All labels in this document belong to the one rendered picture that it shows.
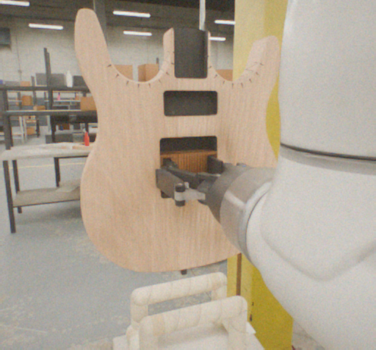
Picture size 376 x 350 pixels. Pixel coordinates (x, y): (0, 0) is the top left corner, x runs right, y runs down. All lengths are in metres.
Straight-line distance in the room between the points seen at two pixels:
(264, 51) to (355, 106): 0.40
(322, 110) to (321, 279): 0.09
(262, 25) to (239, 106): 0.98
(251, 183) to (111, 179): 0.26
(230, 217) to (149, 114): 0.25
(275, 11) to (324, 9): 1.33
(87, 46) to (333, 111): 0.37
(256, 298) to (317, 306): 1.58
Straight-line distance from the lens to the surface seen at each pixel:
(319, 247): 0.19
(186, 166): 0.51
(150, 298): 0.65
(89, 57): 0.48
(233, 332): 0.66
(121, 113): 0.48
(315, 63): 0.18
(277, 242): 0.21
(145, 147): 0.49
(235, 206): 0.28
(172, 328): 0.59
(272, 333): 1.97
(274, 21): 1.51
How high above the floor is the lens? 1.57
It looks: 12 degrees down
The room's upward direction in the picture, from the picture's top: straight up
